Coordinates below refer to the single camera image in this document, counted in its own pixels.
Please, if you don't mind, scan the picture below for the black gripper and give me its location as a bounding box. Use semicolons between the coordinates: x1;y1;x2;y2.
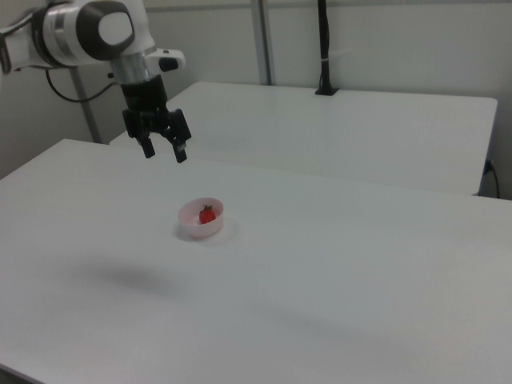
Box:
119;76;192;165

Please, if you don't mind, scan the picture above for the red strawberry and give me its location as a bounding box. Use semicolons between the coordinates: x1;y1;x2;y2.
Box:
198;204;218;225

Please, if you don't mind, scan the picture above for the pink plastic bowl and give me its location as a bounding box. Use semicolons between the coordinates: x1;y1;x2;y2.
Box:
177;196;226;240

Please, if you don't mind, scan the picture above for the white table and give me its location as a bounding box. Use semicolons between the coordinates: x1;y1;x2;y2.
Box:
110;82;499;197

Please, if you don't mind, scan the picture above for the grey metal frame post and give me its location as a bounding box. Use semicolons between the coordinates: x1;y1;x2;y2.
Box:
250;0;278;86
70;66;102;144

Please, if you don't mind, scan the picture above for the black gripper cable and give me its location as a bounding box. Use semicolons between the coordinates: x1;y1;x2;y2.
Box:
0;34;118;104

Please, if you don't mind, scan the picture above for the black camera stand with clamp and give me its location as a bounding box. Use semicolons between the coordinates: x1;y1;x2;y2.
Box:
314;0;340;97

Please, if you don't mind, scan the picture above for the black power cable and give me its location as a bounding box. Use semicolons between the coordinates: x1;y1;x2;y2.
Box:
483;158;502;199

